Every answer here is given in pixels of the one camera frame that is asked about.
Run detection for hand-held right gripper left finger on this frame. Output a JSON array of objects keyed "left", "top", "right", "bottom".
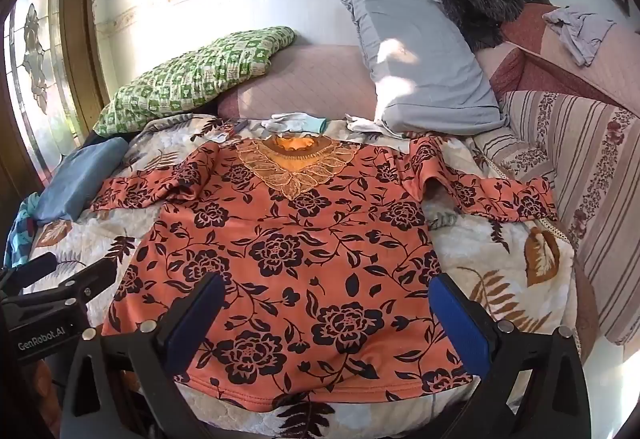
[{"left": 60, "top": 271, "right": 228, "bottom": 439}]

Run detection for wooden door with stained glass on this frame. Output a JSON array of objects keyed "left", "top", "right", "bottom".
[{"left": 0, "top": 0, "right": 110, "bottom": 202}]

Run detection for grey pillow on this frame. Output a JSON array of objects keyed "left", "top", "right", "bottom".
[{"left": 340, "top": 0, "right": 507, "bottom": 138}]

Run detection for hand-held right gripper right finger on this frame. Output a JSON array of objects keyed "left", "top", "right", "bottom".
[{"left": 427, "top": 271, "right": 593, "bottom": 439}]

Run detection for pink red patchwork quilt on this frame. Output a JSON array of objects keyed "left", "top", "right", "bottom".
[{"left": 475, "top": 1, "right": 640, "bottom": 120}]

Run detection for teal patterned cloth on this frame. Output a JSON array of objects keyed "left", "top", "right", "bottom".
[{"left": 5, "top": 193, "right": 45, "bottom": 268}]

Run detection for black furry cushion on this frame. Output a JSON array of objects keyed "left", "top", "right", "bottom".
[{"left": 439, "top": 0, "right": 527, "bottom": 50}]

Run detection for white leaf-print fleece blanket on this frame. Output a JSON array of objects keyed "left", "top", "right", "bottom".
[{"left": 22, "top": 113, "right": 586, "bottom": 439}]

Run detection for light blue white small cloth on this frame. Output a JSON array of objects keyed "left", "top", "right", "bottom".
[{"left": 261, "top": 112, "right": 312, "bottom": 134}]

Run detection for blue folded cloth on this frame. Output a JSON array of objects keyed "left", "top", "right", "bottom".
[{"left": 32, "top": 137, "right": 130, "bottom": 222}]

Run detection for striped floral blanket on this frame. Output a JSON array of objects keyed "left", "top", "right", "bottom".
[{"left": 470, "top": 90, "right": 640, "bottom": 346}]

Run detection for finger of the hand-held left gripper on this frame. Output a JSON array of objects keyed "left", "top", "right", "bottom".
[
  {"left": 0, "top": 252, "right": 59, "bottom": 293},
  {"left": 56, "top": 258, "right": 119, "bottom": 306}
]

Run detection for green checkered pillow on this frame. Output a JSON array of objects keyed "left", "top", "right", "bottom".
[{"left": 92, "top": 25, "right": 297, "bottom": 137}]

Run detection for orange black floral shirt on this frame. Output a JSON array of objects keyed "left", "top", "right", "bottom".
[{"left": 90, "top": 134, "right": 558, "bottom": 410}]

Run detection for grey crumpled garment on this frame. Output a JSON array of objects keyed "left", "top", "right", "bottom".
[{"left": 542, "top": 6, "right": 617, "bottom": 67}]

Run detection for small red blue object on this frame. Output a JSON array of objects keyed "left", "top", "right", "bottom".
[{"left": 220, "top": 118, "right": 252, "bottom": 142}]

